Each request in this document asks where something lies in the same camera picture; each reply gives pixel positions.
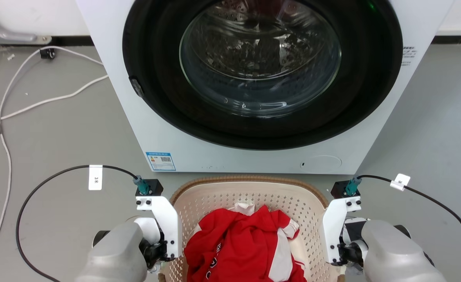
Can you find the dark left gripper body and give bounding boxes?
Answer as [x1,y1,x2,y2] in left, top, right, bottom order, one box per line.
[139,238,169,271]

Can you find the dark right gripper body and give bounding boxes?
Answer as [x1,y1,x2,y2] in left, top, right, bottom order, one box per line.
[337,242,366,268]

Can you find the beige perforated laundry basket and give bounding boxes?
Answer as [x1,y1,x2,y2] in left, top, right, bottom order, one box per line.
[158,175,346,282]

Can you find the red and white garment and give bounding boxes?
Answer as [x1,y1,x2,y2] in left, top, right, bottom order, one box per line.
[184,202,308,282]

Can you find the blue energy label sticker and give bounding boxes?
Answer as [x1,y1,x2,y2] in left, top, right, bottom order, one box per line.
[146,152,176,172]

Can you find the round white filter cover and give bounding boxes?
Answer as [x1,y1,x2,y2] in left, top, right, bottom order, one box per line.
[300,155,343,172]

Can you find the white front-load washing machine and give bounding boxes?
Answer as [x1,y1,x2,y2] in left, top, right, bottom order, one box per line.
[76,0,455,175]

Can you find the black round washer door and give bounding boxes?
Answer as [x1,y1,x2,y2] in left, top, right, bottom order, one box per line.
[122,0,404,151]

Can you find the dark washer door latch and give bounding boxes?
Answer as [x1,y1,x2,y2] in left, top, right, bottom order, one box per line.
[128,77,145,99]

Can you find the black text print sticker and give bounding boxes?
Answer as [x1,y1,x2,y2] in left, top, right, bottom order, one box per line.
[402,46,418,67]

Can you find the white right camera bracket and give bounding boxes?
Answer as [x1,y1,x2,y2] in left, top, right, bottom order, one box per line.
[322,195,362,265]

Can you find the white camera bracket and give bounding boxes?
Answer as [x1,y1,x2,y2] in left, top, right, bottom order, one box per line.
[135,195,183,262]
[322,195,362,265]

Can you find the white left camera bracket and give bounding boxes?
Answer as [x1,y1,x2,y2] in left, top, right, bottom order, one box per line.
[135,195,183,262]

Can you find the white tag on right cable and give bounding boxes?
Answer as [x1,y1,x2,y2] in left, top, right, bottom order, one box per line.
[390,173,411,192]

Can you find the white tag on cable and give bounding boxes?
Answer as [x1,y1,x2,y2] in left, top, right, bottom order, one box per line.
[88,164,103,191]
[390,173,411,192]

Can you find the white tag on left cable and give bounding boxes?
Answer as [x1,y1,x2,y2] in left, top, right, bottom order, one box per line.
[88,164,103,191]

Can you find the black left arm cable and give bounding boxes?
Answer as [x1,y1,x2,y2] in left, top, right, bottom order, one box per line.
[16,164,151,282]

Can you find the thin grey-white floor cable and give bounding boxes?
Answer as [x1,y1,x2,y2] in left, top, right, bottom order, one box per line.
[0,45,104,278]

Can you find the thick white floor cable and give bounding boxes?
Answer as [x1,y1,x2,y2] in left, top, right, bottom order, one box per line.
[0,74,109,128]

